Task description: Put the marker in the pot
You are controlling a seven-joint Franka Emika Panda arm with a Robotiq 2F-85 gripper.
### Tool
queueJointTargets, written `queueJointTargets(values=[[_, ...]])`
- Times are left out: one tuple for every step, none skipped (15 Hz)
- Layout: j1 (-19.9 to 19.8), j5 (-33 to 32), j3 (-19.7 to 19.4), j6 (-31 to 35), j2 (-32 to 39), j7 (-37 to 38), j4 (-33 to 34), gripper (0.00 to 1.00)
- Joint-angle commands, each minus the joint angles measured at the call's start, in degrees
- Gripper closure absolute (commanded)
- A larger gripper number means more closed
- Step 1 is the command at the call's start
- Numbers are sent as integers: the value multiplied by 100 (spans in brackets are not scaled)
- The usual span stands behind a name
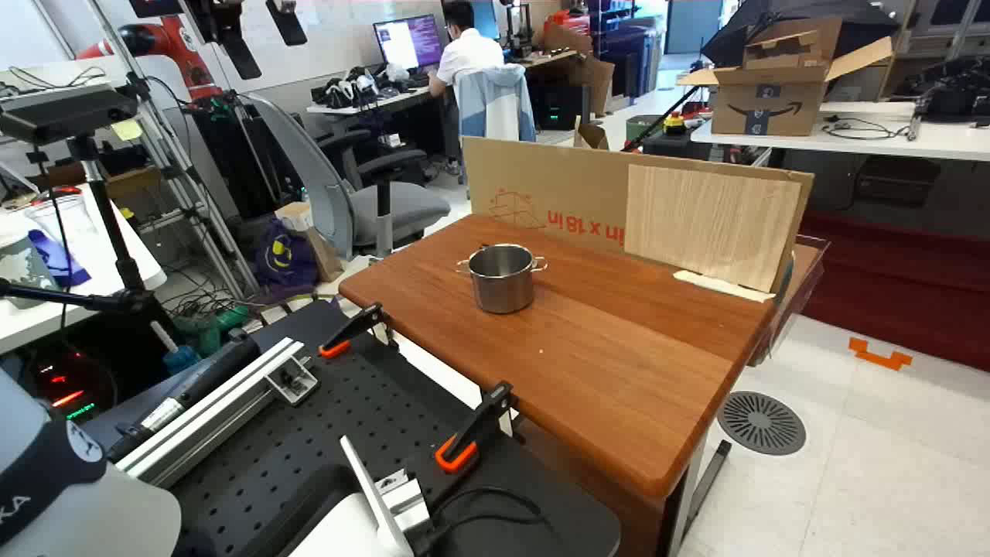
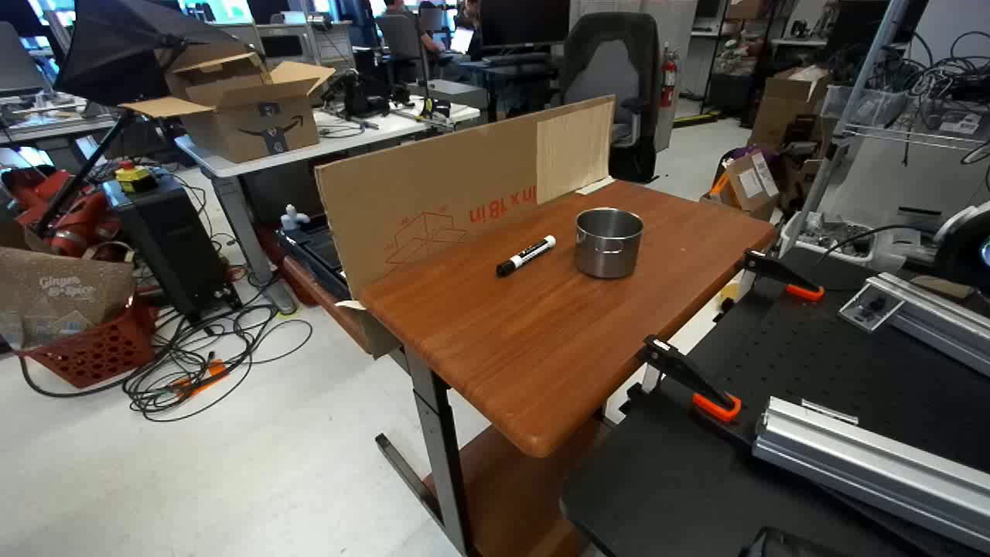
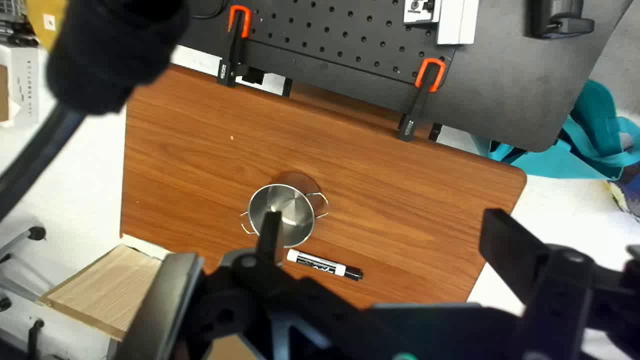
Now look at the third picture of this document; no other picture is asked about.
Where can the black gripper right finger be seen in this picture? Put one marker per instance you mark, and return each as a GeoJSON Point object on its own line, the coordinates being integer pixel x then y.
{"type": "Point", "coordinates": [517, 250]}

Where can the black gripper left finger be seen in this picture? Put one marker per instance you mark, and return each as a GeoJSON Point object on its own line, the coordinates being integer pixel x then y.
{"type": "Point", "coordinates": [270, 240]}

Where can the black white Expo marker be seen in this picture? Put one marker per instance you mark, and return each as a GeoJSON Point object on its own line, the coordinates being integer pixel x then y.
{"type": "Point", "coordinates": [320, 265]}

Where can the small steel pot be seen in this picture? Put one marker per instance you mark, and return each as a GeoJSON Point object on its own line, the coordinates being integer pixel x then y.
{"type": "Point", "coordinates": [281, 211]}

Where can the purple cartoon print bag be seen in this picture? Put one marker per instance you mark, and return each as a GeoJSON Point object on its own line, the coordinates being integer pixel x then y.
{"type": "Point", "coordinates": [631, 197]}

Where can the teal cloth bag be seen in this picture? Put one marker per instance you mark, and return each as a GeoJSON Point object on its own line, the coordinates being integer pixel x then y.
{"type": "Point", "coordinates": [593, 143]}

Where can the light wood panel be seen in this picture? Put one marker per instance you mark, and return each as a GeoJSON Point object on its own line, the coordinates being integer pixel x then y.
{"type": "Point", "coordinates": [101, 293]}

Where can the orange black bar clamp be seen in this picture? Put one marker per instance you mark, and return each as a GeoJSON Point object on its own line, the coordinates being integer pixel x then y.
{"type": "Point", "coordinates": [423, 86]}
{"type": "Point", "coordinates": [235, 46]}

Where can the short silver extrusion piece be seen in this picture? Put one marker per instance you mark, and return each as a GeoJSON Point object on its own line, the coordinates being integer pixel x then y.
{"type": "Point", "coordinates": [200, 62]}

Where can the white cardboard box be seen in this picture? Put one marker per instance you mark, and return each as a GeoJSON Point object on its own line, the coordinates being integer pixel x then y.
{"type": "Point", "coordinates": [20, 82]}

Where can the yellow box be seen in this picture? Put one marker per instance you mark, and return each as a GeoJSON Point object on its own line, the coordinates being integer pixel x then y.
{"type": "Point", "coordinates": [45, 20]}

